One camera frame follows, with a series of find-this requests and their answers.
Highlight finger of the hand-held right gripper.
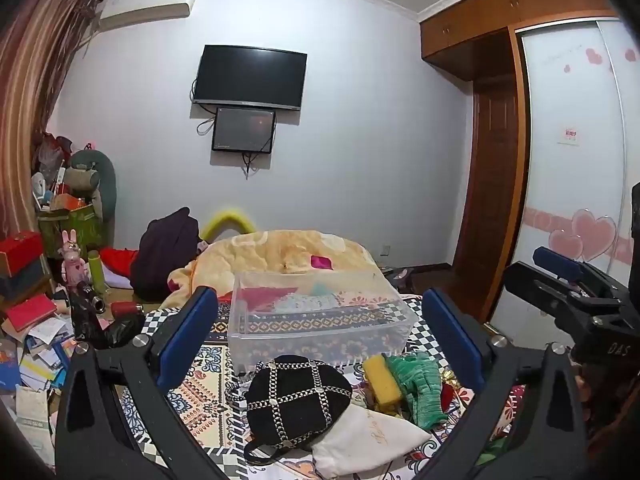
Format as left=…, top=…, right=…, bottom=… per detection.
left=533, top=246, right=626, bottom=301
left=502, top=261, right=621, bottom=331

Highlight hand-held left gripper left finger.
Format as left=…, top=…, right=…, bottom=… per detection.
left=54, top=286, right=236, bottom=480

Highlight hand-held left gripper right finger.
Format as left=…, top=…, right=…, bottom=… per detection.
left=415, top=287, right=601, bottom=480

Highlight red fabric item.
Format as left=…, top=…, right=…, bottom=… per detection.
left=441, top=369, right=475, bottom=412

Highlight green knitted cloth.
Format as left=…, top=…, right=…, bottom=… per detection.
left=385, top=351, right=451, bottom=431

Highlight yellow sponge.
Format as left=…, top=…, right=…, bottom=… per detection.
left=362, top=353, right=403, bottom=415

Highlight black chain handbag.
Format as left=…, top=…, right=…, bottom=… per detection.
left=225, top=355, right=353, bottom=466

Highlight clear plastic storage box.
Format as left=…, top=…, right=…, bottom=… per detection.
left=227, top=269, right=418, bottom=376

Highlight white cloth pouch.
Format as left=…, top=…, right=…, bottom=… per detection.
left=310, top=402, right=433, bottom=478

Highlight patterned bed mat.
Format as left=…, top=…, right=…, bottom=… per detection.
left=112, top=295, right=526, bottom=480

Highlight dark shoes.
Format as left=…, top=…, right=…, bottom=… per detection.
left=380, top=266, right=416, bottom=293

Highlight white heart-print wardrobe door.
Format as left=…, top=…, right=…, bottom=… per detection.
left=487, top=17, right=640, bottom=341

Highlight dark purple backpack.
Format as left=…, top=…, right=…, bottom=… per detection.
left=131, top=206, right=201, bottom=302

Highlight brown wooden door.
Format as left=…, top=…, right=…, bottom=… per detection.
left=452, top=77, right=531, bottom=323

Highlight red cloth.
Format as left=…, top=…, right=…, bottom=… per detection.
left=100, top=247, right=141, bottom=278

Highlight black flashlight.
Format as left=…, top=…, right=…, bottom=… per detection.
left=75, top=280, right=107, bottom=315

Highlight yellow fleece blanket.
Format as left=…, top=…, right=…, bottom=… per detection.
left=160, top=230, right=388, bottom=311

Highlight green bottle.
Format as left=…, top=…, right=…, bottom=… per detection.
left=87, top=250, right=112, bottom=293

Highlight yellow foam arch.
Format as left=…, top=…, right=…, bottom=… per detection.
left=200, top=207, right=258, bottom=243

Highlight pink rabbit figure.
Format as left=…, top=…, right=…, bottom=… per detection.
left=60, top=230, right=93, bottom=286

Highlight green cardboard box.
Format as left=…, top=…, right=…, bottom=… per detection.
left=37, top=202, right=108, bottom=261

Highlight pile of papers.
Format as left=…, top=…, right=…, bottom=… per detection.
left=0, top=310, right=76, bottom=461

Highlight red book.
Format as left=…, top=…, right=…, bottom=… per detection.
left=5, top=294, right=58, bottom=333

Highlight dark grey box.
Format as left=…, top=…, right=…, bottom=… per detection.
left=0, top=257, right=51, bottom=301

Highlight grey plush toy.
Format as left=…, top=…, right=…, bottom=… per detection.
left=67, top=149, right=118, bottom=221

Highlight red box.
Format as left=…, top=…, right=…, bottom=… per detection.
left=0, top=231, right=45, bottom=278

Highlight red plastic bag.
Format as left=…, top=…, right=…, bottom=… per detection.
left=32, top=132, right=71, bottom=181

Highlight wooden overhead cabinet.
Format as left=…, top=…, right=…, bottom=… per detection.
left=419, top=0, right=626, bottom=81

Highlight striped brown curtain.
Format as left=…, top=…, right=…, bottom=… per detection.
left=0, top=0, right=103, bottom=241

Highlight white air conditioner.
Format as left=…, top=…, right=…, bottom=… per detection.
left=97, top=0, right=193, bottom=36

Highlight small black wall monitor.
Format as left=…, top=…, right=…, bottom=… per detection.
left=211, top=106, right=277, bottom=155

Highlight black wall television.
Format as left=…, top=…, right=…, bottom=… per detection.
left=192, top=44, right=308, bottom=111

